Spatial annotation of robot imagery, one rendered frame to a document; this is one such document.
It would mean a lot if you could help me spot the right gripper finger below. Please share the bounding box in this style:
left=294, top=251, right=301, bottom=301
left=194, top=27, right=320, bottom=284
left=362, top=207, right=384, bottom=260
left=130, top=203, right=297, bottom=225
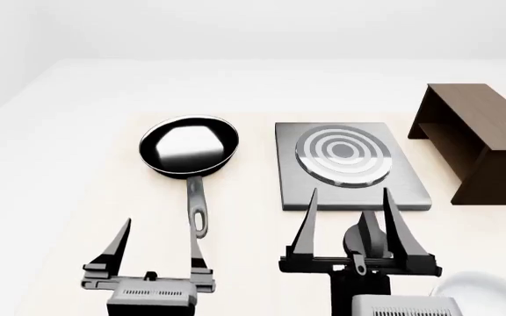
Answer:
left=381, top=187, right=437, bottom=264
left=285, top=187, right=321, bottom=258

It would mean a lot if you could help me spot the grey right gripper camera box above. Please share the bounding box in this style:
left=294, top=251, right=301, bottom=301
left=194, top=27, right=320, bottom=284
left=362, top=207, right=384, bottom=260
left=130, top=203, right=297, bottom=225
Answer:
left=350, top=294, right=464, bottom=316

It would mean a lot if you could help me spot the black frying pan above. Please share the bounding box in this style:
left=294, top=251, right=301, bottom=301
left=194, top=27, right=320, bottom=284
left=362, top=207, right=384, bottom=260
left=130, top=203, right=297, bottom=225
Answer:
left=138, top=114, right=241, bottom=240

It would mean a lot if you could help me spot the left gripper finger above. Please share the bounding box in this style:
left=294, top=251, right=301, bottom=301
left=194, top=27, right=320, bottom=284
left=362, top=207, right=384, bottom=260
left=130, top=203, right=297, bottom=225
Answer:
left=83, top=217, right=133, bottom=281
left=188, top=226, right=214, bottom=281

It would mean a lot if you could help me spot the black spatula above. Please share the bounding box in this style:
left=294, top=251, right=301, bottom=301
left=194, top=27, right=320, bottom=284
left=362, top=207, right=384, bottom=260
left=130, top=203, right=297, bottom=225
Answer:
left=343, top=210, right=388, bottom=277

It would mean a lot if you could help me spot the dark brown wooden shelf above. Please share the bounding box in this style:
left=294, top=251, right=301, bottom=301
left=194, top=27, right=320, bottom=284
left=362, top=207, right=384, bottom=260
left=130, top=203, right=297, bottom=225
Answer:
left=407, top=83, right=506, bottom=206

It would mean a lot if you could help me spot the grey left gripper camera box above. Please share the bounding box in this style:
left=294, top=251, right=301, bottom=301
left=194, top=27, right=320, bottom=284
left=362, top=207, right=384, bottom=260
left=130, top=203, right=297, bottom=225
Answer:
left=105, top=278, right=198, bottom=307

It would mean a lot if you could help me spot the grey gripper camera box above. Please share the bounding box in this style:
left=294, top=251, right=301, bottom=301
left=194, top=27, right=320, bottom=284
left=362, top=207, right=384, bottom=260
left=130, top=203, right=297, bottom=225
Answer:
left=350, top=294, right=464, bottom=316
left=105, top=278, right=198, bottom=307

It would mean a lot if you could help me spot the white plate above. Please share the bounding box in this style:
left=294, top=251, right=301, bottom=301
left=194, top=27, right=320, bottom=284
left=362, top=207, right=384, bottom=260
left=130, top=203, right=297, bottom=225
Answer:
left=430, top=270, right=506, bottom=316

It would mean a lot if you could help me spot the silver electric stove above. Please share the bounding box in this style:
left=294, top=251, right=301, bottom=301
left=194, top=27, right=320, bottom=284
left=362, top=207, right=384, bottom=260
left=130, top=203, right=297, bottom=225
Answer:
left=274, top=121, right=433, bottom=212

